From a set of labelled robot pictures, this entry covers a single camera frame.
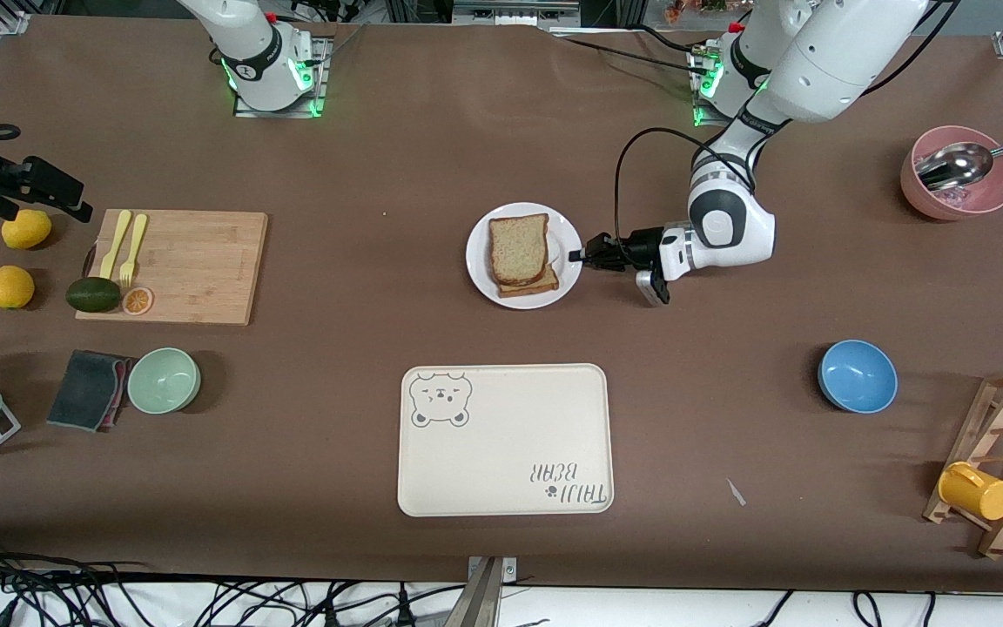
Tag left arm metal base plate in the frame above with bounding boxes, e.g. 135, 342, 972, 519
691, 48, 785, 130

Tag brown bread slice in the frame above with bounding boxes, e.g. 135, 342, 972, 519
495, 264, 560, 299
488, 213, 550, 287

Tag yellow plastic fork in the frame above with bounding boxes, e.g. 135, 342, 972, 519
119, 214, 149, 288

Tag yellow plastic knife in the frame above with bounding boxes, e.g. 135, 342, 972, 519
99, 210, 132, 281

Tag white round plate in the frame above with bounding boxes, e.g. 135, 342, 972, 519
465, 202, 583, 310

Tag orange pink artificial flowers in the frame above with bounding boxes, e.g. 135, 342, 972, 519
665, 0, 733, 23

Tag black base power cable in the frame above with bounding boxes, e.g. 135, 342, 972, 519
545, 26, 711, 79

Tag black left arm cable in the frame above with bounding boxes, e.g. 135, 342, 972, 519
613, 128, 759, 262

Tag dark green avocado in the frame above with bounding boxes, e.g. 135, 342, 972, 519
66, 277, 123, 314

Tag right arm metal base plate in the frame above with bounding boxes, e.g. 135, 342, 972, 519
232, 35, 330, 119

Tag wooden mug rack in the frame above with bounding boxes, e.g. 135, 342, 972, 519
922, 367, 1003, 560

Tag yellow lemon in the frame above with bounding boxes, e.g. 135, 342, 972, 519
2, 209, 53, 251
0, 266, 36, 310

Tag silver metal scoop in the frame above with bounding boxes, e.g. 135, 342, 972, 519
915, 132, 1003, 191

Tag black floor cable bundle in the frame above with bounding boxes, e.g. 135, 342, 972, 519
0, 544, 468, 627

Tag yellow mug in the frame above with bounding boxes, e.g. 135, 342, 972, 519
938, 462, 1003, 522

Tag wooden cutting board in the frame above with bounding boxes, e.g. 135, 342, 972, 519
75, 209, 269, 327

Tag pink bowl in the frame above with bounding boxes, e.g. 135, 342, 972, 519
900, 126, 1003, 221

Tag dark grey folded cloth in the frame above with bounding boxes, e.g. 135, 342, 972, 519
47, 349, 132, 434

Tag mint green bowl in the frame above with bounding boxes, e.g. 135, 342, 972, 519
127, 347, 202, 415

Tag metal table edge bracket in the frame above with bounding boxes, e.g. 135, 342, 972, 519
445, 556, 520, 627

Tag cream bear print tray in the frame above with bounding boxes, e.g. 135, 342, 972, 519
397, 363, 616, 518

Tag blue bowl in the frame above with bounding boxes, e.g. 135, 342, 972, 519
818, 340, 899, 415

